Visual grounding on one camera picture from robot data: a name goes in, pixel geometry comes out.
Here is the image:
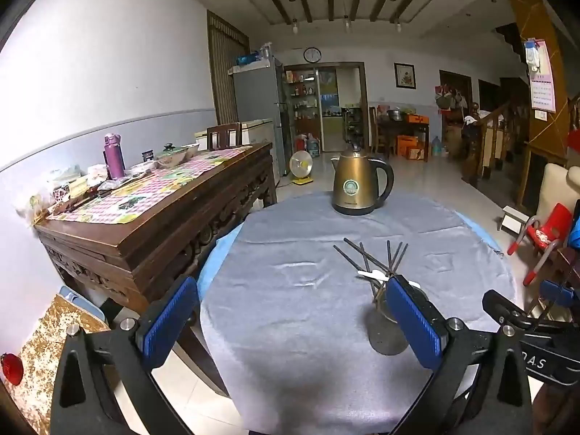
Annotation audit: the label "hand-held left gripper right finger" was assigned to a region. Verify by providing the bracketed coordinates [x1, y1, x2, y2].
[385, 275, 535, 435]

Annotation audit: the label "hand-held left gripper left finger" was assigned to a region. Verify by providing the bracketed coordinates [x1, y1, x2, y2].
[50, 275, 200, 435]

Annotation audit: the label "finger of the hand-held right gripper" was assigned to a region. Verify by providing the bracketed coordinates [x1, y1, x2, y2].
[481, 289, 541, 332]
[541, 280, 580, 309]

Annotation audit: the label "metal utensil holder cup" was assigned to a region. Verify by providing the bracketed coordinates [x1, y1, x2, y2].
[366, 277, 430, 357]

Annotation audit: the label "white plastic spoon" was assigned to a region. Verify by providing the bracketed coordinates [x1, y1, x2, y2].
[357, 270, 422, 289]

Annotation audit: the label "bundle of dark chopsticks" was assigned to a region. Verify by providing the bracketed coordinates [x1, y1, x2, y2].
[333, 238, 409, 309]

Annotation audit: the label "blue cloth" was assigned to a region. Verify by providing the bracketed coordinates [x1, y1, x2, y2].
[566, 199, 580, 248]

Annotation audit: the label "red plastic chair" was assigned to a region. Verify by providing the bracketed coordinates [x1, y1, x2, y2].
[507, 203, 574, 286]

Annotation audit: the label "carved wooden sideboard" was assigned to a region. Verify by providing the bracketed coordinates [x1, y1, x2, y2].
[34, 142, 278, 327]

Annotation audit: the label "light blue table cover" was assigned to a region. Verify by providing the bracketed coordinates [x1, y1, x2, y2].
[197, 211, 506, 291]

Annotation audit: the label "small white stool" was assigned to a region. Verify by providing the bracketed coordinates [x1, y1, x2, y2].
[497, 205, 529, 233]

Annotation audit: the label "light blue plastic stool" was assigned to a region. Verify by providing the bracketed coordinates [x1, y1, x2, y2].
[58, 285, 105, 318]

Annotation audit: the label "cream chair back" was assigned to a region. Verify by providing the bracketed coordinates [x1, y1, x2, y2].
[535, 163, 580, 236]

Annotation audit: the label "grey tablecloth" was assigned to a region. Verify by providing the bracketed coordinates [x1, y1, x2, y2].
[199, 190, 517, 422]

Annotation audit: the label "gold patterned cushion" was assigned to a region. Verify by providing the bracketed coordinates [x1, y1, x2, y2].
[9, 294, 112, 431]

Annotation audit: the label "pink checkered floral cloth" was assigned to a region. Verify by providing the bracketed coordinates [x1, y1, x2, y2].
[45, 146, 254, 225]

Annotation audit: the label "bronze electric kettle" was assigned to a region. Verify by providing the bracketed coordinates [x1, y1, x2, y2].
[330, 140, 395, 216]

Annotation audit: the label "wooden staircase railing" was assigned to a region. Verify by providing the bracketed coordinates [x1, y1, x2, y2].
[462, 100, 535, 191]

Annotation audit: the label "red round object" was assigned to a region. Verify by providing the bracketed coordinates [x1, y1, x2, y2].
[0, 352, 24, 386]

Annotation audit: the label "floral bowl with glass lid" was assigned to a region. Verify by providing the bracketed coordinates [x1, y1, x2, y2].
[156, 142, 187, 167]

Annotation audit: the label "purple thermos bottle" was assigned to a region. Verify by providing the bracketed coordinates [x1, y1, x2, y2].
[103, 133, 126, 181]

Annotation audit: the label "white plastic bag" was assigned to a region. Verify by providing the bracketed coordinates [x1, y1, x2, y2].
[45, 165, 87, 191]

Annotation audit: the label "stacked orange boxes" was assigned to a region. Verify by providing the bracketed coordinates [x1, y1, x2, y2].
[397, 134, 427, 160]

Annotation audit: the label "dark wooden dining chair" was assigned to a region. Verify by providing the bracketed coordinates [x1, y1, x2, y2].
[368, 106, 390, 155]

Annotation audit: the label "yellow round heater fan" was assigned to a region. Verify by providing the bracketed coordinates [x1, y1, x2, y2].
[289, 150, 314, 186]

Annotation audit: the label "dark wooden dining table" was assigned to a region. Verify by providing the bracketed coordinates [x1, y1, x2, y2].
[376, 118, 430, 161]

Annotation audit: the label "white chest freezer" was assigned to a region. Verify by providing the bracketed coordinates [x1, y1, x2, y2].
[195, 119, 275, 150]

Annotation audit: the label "metal kitchen rack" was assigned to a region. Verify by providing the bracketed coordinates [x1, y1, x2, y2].
[344, 106, 363, 143]

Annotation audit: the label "hanging bags and hats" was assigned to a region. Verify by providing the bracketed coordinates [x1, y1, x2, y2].
[434, 84, 469, 112]

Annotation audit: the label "grey refrigerator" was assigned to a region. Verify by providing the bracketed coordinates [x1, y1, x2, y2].
[232, 64, 293, 177]

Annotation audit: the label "wooden shelf cabinet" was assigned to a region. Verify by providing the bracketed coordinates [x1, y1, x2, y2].
[283, 68, 320, 155]

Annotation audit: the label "pink wall calendar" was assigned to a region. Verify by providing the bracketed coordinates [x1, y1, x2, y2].
[523, 38, 557, 113]

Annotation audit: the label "framed wall picture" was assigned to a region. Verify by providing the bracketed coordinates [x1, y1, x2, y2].
[394, 62, 417, 89]

